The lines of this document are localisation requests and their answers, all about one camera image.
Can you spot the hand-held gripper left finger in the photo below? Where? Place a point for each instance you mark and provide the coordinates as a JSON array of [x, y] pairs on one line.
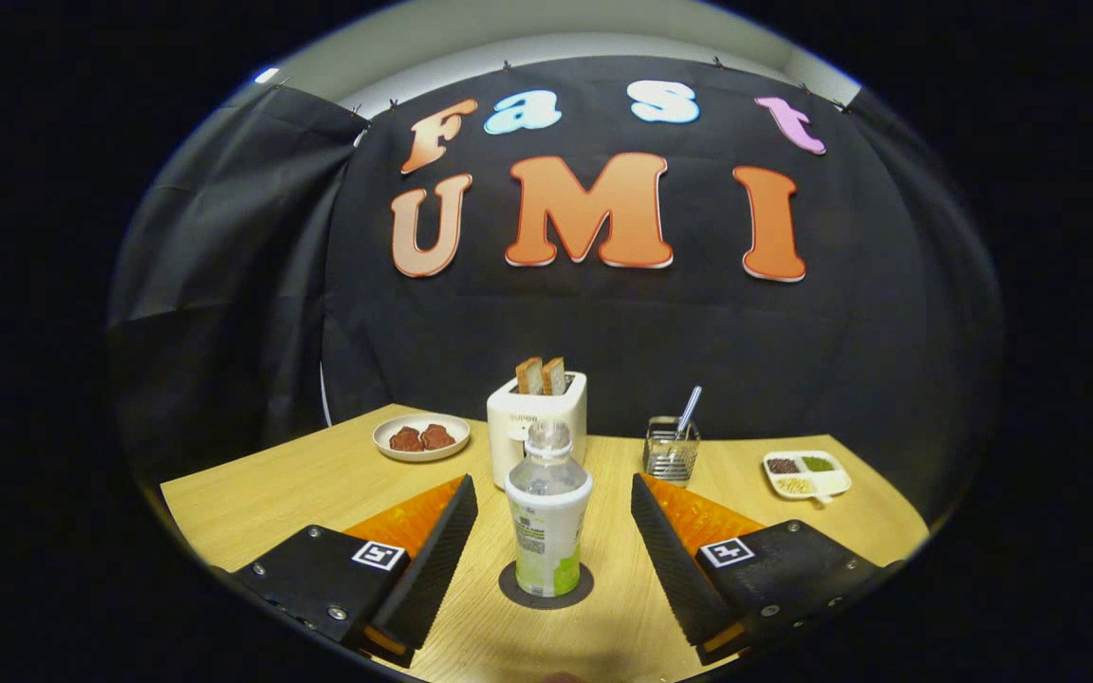
[[437, 569]]

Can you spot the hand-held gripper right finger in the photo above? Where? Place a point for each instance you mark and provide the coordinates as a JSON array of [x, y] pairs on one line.
[[675, 569]]

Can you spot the dark brown round coaster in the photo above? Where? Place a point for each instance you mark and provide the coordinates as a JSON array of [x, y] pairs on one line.
[[584, 588]]

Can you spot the clear juice bottle white label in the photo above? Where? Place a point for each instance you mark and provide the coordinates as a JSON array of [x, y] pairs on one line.
[[548, 522]]

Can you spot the round cream plate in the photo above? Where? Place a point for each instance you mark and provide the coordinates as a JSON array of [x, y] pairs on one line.
[[421, 453]]

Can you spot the red-brown food piece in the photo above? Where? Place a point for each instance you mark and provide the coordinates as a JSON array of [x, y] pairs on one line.
[[438, 437], [405, 439]]

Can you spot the wooden table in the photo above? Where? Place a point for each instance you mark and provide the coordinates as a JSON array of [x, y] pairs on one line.
[[319, 484]]

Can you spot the cream white toaster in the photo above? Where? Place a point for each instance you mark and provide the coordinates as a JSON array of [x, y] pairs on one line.
[[513, 427]]

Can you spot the metal spoon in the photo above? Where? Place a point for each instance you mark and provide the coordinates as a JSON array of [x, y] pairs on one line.
[[690, 408]]

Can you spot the white divided dish with grains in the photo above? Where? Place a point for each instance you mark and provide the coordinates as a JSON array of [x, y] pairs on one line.
[[807, 476]]

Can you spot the toast slice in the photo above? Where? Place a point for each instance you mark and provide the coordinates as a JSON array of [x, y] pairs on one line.
[[555, 378], [529, 378]]

